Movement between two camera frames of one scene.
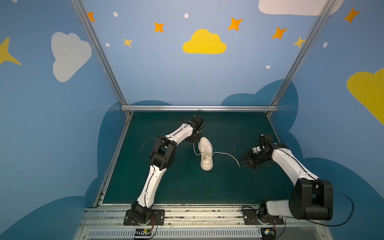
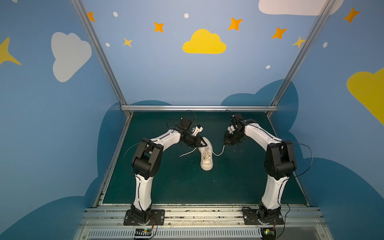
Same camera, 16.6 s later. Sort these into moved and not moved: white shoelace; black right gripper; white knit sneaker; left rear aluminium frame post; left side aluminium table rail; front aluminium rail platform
Moved: white shoelace; black right gripper
Not moved: left rear aluminium frame post; white knit sneaker; front aluminium rail platform; left side aluminium table rail
